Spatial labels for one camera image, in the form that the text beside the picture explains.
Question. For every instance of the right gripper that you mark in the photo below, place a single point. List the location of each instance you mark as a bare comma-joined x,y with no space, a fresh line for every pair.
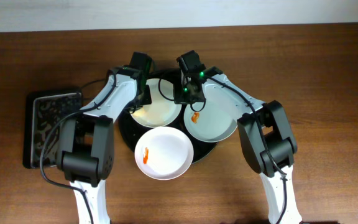
189,97

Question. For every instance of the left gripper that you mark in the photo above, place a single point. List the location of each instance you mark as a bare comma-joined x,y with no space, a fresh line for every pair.
143,97

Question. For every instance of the white plate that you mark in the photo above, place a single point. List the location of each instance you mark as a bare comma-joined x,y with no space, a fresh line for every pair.
164,153
214,120
161,111

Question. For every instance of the white plate bottom front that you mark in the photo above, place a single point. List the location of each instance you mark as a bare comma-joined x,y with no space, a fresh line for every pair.
164,153

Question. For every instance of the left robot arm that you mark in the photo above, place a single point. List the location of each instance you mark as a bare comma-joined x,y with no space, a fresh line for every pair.
86,142

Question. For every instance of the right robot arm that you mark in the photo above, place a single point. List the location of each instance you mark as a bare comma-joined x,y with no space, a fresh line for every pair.
267,140

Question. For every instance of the round black serving tray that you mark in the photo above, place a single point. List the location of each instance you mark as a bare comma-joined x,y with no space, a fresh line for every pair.
131,131

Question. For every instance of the black rectangular sponge tray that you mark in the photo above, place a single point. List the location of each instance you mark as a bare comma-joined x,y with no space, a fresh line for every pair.
43,109

